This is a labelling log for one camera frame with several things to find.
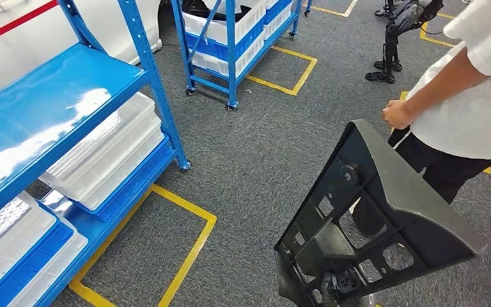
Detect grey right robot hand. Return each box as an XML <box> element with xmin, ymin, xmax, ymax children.
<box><xmin>319</xmin><ymin>271</ymin><xmax>359</xmax><ymax>307</ymax></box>

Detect person's hand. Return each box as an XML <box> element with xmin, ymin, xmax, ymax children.
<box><xmin>382</xmin><ymin>99</ymin><xmax>416</xmax><ymax>130</ymax></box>

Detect black plastic plate frame part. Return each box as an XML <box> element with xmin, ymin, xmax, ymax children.
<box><xmin>274</xmin><ymin>119</ymin><xmax>488</xmax><ymax>307</ymax></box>

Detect blue shelf rack on casters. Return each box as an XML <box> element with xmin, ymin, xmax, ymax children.
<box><xmin>169</xmin><ymin>0</ymin><xmax>314</xmax><ymax>112</ymax></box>

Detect blue steel shelf rack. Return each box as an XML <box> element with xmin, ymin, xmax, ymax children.
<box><xmin>0</xmin><ymin>0</ymin><xmax>191</xmax><ymax>307</ymax></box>

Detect person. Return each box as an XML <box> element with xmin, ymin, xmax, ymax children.
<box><xmin>351</xmin><ymin>0</ymin><xmax>491</xmax><ymax>238</ymax></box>

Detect black humanoid robot legs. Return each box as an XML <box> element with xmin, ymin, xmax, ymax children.
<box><xmin>364</xmin><ymin>0</ymin><xmax>446</xmax><ymax>84</ymax></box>

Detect yellow floor tape outline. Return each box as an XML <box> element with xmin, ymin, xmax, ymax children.
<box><xmin>419</xmin><ymin>12</ymin><xmax>458</xmax><ymax>48</ymax></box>
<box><xmin>245</xmin><ymin>45</ymin><xmax>318</xmax><ymax>97</ymax></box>
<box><xmin>302</xmin><ymin>0</ymin><xmax>359</xmax><ymax>18</ymax></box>
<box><xmin>69</xmin><ymin>184</ymin><xmax>217</xmax><ymax>307</ymax></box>

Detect white plastic bin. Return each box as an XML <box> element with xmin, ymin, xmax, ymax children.
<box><xmin>39</xmin><ymin>91</ymin><xmax>158</xmax><ymax>200</ymax></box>
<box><xmin>191</xmin><ymin>37</ymin><xmax>266</xmax><ymax>78</ymax></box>
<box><xmin>182</xmin><ymin>0</ymin><xmax>267</xmax><ymax>46</ymax></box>
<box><xmin>7</xmin><ymin>230</ymin><xmax>90</xmax><ymax>307</ymax></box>
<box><xmin>75</xmin><ymin>125</ymin><xmax>166</xmax><ymax>212</ymax></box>
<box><xmin>263</xmin><ymin>3</ymin><xmax>293</xmax><ymax>41</ymax></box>
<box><xmin>0</xmin><ymin>191</ymin><xmax>59</xmax><ymax>304</ymax></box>

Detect black parts pile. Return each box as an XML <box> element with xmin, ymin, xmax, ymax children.
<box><xmin>182</xmin><ymin>0</ymin><xmax>253</xmax><ymax>23</ymax></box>

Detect white car red stripe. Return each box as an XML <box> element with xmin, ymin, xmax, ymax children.
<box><xmin>0</xmin><ymin>0</ymin><xmax>164</xmax><ymax>105</ymax></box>

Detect white car door handle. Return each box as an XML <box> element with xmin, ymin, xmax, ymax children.
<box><xmin>0</xmin><ymin>0</ymin><xmax>30</xmax><ymax>13</ymax></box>

